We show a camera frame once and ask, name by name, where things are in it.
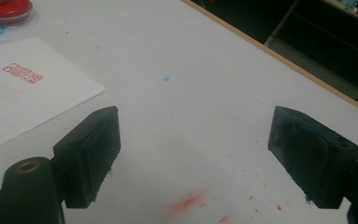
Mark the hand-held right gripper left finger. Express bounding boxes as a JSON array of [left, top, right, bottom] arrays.
[[52, 105, 122, 209]]

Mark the round red ink pad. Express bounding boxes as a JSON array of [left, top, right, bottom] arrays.
[[0, 0, 34, 27]]

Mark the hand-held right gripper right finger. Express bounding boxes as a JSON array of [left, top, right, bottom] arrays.
[[267, 105, 358, 210]]

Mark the white paper sheet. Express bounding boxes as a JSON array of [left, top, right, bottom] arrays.
[[0, 36, 107, 155]]

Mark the white-framed desk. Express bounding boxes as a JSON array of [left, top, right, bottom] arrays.
[[264, 0, 358, 105]]

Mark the wooden table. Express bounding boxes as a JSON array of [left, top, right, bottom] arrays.
[[0, 0, 358, 224]]

